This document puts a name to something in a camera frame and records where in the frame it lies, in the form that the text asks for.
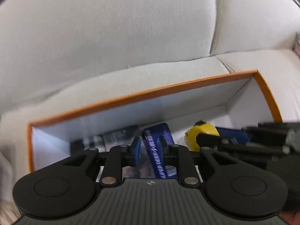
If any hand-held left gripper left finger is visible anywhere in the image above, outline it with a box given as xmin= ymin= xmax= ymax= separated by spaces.
xmin=62 ymin=136 xmax=142 ymax=187

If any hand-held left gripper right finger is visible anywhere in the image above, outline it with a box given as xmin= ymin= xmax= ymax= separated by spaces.
xmin=157 ymin=136 xmax=235 ymax=185

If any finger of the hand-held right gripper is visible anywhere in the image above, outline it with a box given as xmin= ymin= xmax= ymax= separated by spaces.
xmin=197 ymin=132 xmax=289 ymax=157
xmin=244 ymin=122 xmax=291 ymax=141

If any blue box with white print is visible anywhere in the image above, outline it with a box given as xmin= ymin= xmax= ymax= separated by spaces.
xmin=143 ymin=122 xmax=177 ymax=180

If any plain blue box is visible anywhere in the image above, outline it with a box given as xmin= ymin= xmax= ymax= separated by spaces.
xmin=215 ymin=127 xmax=251 ymax=144

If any yellow tape measure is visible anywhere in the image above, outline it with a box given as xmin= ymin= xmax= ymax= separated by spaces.
xmin=183 ymin=121 xmax=221 ymax=152

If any orange cardboard box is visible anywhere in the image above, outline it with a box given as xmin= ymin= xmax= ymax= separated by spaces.
xmin=28 ymin=69 xmax=284 ymax=177

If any plaid patterned case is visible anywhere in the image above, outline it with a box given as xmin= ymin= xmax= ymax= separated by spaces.
xmin=70 ymin=125 xmax=141 ymax=152

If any beige sofa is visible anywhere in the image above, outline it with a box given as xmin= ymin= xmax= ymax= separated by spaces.
xmin=0 ymin=0 xmax=300 ymax=225

